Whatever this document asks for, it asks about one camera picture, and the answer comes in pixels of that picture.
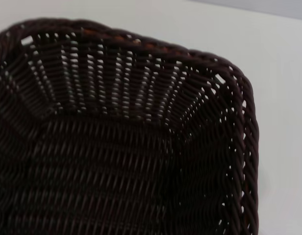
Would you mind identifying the dark brown wicker basket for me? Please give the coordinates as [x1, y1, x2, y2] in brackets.
[0, 17, 261, 235]

